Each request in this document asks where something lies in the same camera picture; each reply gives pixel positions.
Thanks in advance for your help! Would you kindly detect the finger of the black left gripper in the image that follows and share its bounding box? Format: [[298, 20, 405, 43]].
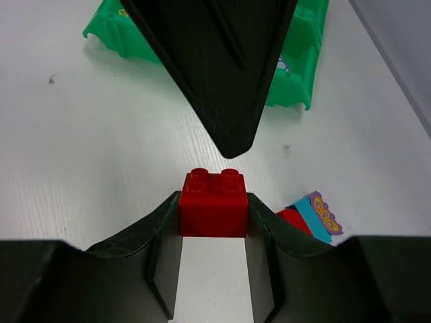
[[123, 0, 296, 159]]

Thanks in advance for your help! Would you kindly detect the lime rectangular lego brick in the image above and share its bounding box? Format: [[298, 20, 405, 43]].
[[118, 9, 129, 17]]

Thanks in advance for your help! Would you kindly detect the teal red lime lego stack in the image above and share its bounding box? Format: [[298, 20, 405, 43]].
[[179, 168, 248, 238]]

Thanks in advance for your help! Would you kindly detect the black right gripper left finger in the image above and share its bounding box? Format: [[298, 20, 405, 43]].
[[1, 191, 183, 322]]

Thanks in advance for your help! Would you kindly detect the purple oval lego piece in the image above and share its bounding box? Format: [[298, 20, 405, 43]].
[[277, 56, 290, 72]]

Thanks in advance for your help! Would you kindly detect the green divided plastic bin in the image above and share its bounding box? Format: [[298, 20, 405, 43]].
[[83, 0, 329, 110]]

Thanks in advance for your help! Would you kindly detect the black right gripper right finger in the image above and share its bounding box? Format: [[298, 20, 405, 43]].
[[245, 194, 430, 322]]

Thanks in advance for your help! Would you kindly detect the purple teal red lego stack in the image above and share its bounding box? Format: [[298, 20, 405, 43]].
[[276, 191, 343, 244]]

